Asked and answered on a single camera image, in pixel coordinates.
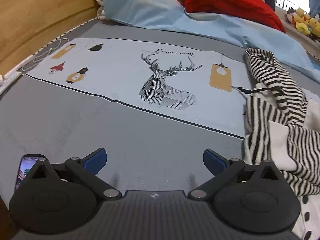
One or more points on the red pillow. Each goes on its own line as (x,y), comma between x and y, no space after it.
(252,10)

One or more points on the yellow plush toy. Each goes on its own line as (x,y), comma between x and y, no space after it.
(303,22)

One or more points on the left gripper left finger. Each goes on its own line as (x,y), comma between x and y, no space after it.
(58,198)

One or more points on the light blue blanket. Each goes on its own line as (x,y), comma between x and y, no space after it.
(170,15)

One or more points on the smartphone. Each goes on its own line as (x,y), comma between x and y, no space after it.
(26,163)

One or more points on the grey printed bed sheet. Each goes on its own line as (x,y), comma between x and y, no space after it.
(154,100)

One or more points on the black white striped garment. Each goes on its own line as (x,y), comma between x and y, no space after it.
(283,125)

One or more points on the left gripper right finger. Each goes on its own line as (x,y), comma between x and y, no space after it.
(249,198)

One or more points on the blue curtain right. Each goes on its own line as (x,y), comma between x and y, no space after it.
(314,6)

